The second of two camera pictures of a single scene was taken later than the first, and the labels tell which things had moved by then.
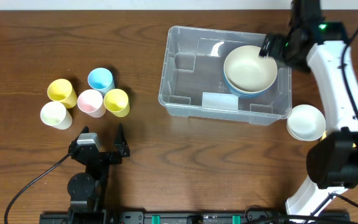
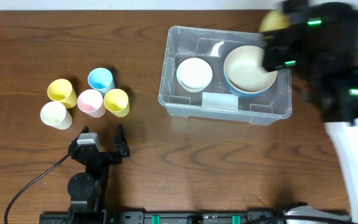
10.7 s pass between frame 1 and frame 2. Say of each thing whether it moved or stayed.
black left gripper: stayed
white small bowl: moved
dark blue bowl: stayed
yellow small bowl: moved
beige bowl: stayed
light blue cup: stayed
